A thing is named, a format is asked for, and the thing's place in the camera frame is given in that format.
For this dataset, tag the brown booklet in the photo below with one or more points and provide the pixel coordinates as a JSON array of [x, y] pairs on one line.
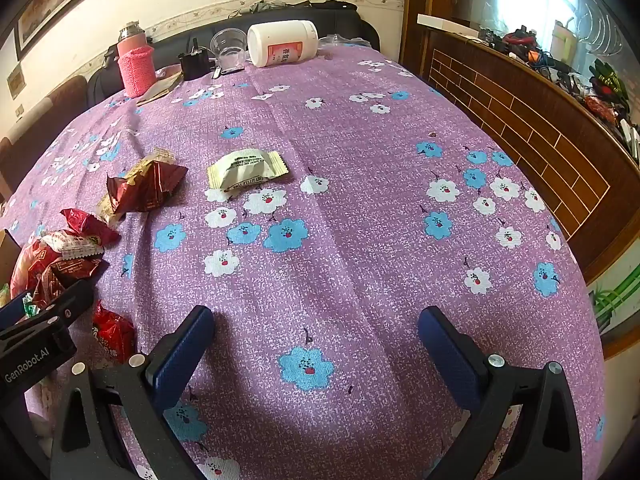
[[160, 90]]

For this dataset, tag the red and white snack packet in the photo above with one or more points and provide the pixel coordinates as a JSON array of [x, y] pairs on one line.
[[67, 246]]

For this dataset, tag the red snack packet white print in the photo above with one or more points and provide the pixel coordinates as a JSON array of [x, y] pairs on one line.
[[112, 332]]

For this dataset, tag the pink knitted sleeve thermos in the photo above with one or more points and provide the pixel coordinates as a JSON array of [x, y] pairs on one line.
[[136, 72]]

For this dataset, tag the cardboard box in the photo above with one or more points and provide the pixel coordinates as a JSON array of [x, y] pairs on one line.
[[7, 255]]

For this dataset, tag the wall outlet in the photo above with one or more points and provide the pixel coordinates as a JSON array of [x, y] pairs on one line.
[[19, 111]]

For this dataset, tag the green and white snack packet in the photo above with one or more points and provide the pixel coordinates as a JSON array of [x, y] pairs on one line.
[[31, 307]]

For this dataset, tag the small wall sticker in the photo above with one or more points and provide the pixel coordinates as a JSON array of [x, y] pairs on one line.
[[15, 82]]

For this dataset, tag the cream snack packet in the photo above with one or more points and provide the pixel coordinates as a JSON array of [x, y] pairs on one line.
[[245, 170]]

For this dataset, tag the wooden partition cabinet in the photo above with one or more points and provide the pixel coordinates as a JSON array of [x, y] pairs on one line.
[[525, 120]]

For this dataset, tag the dark clothes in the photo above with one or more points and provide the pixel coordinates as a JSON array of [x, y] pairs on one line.
[[270, 6]]

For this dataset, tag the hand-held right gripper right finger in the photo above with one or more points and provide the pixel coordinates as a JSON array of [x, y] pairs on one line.
[[450, 355]]

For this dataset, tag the flat white box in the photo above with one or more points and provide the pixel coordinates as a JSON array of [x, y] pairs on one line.
[[440, 22]]

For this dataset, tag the white plastic bottle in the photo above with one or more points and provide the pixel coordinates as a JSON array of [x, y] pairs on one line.
[[280, 40]]

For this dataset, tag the gold snack packet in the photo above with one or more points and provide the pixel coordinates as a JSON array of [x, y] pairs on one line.
[[159, 156]]

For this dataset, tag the brown sofa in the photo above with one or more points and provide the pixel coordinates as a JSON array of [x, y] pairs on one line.
[[45, 120]]

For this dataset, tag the small dark red snack packet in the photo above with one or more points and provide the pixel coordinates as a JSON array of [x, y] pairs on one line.
[[87, 225]]

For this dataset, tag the purple floral tablecloth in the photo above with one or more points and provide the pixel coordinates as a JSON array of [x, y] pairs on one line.
[[350, 185]]

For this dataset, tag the black sofa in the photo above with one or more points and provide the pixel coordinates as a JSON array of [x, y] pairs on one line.
[[97, 90]]

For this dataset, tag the clear plastic cup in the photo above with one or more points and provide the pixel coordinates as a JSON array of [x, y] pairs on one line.
[[227, 45]]

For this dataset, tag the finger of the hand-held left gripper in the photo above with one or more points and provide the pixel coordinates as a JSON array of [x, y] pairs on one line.
[[14, 306], [60, 310]]

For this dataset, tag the clear plastic bag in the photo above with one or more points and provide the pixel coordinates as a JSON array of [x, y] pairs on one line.
[[342, 40]]

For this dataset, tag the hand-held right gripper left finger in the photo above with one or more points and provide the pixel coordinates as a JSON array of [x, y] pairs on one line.
[[180, 355]]

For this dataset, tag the small black box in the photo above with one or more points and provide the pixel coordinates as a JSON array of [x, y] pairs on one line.
[[195, 66]]

